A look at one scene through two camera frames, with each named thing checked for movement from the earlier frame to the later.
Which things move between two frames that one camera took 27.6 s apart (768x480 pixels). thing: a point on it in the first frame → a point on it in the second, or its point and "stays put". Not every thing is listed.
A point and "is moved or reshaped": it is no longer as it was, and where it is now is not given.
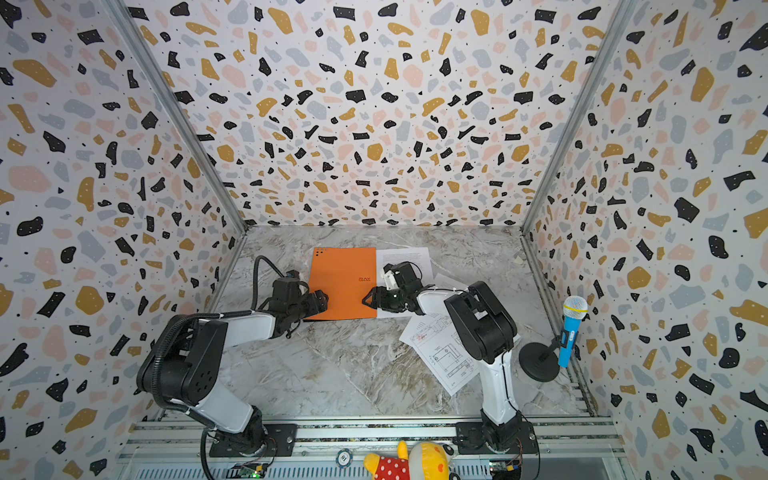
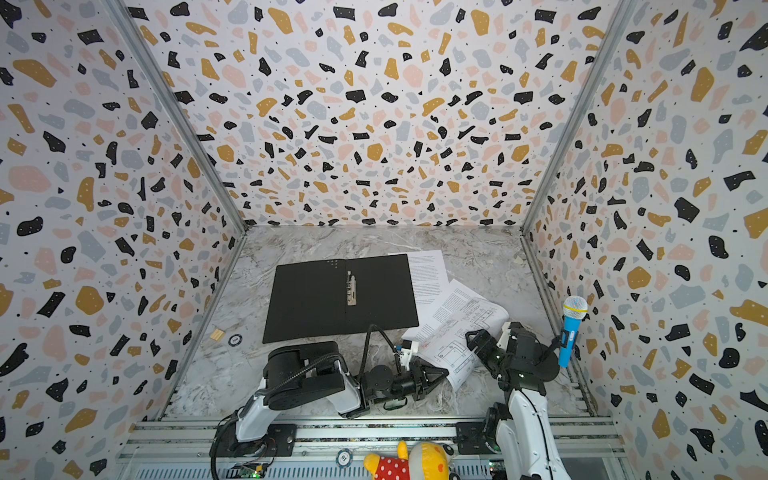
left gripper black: [320, 302] → [417, 381]
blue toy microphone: [574, 308] stays put
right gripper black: [383, 298] → [498, 347]
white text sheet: [444, 282] → [454, 299]
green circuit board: [251, 472] stays put
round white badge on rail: [344, 458] stays put
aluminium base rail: [177, 448] stays put
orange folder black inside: [346, 276] is moved or reshaped
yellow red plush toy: [422, 461] stays put
